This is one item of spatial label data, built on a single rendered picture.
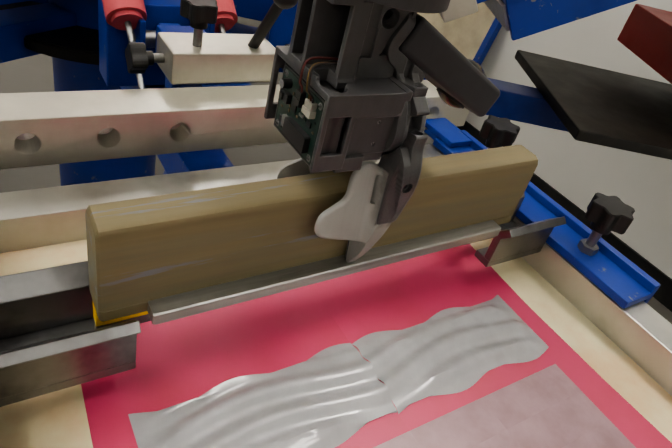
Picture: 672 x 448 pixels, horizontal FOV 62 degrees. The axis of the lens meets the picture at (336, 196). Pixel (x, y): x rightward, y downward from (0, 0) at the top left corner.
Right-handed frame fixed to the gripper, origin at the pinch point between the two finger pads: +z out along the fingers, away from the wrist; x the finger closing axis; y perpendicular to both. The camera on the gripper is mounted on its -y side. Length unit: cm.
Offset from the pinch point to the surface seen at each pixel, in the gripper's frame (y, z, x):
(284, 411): 8.2, 8.3, 8.5
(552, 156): -200, 80, -102
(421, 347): -5.7, 8.6, 7.3
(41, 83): -4, 103, -236
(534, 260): -25.6, 8.0, 2.3
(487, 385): -9.2, 9.0, 12.3
